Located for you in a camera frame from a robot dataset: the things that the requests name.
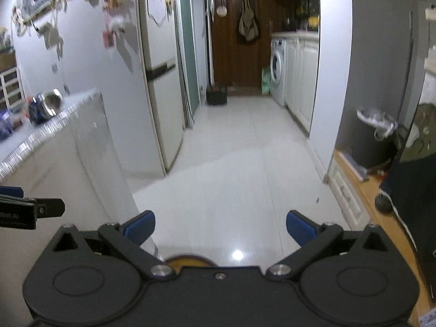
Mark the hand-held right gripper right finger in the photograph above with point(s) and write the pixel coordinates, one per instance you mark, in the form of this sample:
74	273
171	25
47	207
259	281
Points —
300	228

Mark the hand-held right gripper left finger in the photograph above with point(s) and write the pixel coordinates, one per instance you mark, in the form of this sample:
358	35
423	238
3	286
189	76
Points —
139	227

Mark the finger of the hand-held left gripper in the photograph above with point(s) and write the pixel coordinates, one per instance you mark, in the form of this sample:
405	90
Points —
10	191
51	207

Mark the brown bin with yellow liner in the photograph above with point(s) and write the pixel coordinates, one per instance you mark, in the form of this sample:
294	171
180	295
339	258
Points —
187	261

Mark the purple snack packet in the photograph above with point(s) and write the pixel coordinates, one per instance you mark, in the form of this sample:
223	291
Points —
5	122

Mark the low cabinet with wooden top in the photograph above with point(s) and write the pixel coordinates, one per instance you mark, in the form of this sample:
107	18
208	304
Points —
378	226

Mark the grey plank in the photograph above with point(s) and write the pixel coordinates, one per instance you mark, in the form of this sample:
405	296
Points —
356	167

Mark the crushed blue soda can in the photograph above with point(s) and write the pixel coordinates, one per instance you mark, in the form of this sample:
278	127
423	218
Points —
42	107

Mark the grey bin with white liner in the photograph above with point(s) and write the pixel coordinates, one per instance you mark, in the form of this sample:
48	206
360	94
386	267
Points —
371	150

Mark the white drawer unit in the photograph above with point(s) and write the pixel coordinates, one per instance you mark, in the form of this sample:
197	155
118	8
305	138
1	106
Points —
10	85

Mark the dark printed cloth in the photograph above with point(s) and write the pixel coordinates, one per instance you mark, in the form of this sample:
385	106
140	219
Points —
415	211

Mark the white refrigerator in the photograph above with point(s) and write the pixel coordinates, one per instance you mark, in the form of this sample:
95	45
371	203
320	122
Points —
160	109

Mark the glass tank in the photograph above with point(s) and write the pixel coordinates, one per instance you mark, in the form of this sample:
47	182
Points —
6	61

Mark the white kitchen base cabinets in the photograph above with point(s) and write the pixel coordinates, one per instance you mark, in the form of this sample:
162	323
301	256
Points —
303	81

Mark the green plastic bag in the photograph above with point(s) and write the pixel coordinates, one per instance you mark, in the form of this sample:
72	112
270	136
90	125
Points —
265	81

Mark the black box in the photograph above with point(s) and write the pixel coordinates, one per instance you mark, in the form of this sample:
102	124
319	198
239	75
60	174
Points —
217	96

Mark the white washing machine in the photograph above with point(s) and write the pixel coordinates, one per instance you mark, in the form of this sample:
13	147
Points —
278	71

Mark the frosted glass door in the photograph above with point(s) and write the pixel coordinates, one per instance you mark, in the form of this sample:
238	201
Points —
189	58

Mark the brown wooden door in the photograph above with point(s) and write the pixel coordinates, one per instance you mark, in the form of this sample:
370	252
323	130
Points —
231	58

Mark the white plush toy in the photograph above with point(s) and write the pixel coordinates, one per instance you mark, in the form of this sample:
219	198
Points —
117	24

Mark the white coat rack pole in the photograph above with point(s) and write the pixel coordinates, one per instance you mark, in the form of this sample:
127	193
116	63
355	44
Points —
206	41

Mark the hanging khaki bag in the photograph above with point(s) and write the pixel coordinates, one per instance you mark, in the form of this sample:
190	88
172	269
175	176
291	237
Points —
247	24

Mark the round hanging brush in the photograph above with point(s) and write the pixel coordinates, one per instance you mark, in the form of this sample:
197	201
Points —
221	11

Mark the white camera ornament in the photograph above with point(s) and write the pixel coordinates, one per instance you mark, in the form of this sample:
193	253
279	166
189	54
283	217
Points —
42	29

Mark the pink wall card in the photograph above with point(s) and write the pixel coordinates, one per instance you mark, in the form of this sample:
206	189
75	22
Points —
108	39

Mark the wooden wall ornament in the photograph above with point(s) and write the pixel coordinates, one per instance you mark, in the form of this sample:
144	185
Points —
114	1

